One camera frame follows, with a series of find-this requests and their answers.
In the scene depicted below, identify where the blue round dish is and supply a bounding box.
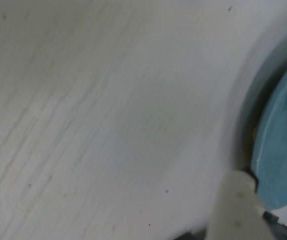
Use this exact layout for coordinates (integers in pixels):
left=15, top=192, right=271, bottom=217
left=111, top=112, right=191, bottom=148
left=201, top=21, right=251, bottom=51
left=250, top=51, right=287, bottom=210

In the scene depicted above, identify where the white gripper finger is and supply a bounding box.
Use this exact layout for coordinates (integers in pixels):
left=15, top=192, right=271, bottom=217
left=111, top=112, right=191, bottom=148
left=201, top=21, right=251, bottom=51
left=205, top=171, right=274, bottom=240

